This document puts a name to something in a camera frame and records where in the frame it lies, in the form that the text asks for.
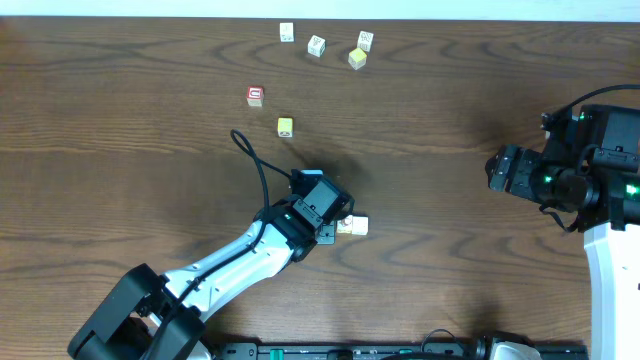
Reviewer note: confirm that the white block brown picture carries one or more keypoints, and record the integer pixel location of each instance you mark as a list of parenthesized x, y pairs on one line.
[(345, 225)]

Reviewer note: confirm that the teal edged white block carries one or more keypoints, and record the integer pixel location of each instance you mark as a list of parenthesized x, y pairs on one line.
[(360, 225)]

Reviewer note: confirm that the white block far left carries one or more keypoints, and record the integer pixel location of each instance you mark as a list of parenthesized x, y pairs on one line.
[(286, 31)]

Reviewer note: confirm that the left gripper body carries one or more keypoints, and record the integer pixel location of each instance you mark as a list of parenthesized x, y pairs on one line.
[(326, 233)]

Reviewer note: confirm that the yellow top far block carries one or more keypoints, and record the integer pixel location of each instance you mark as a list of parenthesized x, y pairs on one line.
[(357, 58)]

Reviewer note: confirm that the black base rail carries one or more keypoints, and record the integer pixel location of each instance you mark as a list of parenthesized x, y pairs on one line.
[(252, 351)]

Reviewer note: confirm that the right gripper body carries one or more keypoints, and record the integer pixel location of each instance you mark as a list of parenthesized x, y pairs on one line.
[(527, 175)]

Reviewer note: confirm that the yellow top soccer block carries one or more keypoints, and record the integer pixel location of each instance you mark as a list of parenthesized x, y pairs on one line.
[(285, 127)]

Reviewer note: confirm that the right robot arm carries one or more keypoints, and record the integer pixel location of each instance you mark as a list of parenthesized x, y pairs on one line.
[(589, 167)]

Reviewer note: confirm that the white block far right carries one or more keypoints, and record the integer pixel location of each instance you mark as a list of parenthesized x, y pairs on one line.
[(365, 41)]

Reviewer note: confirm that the white block number three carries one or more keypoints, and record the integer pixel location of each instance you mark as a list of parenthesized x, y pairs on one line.
[(316, 46)]

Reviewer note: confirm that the red top block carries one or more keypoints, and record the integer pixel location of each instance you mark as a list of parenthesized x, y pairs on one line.
[(255, 96)]

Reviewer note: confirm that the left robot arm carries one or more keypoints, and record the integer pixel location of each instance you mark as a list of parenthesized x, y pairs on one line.
[(162, 316)]

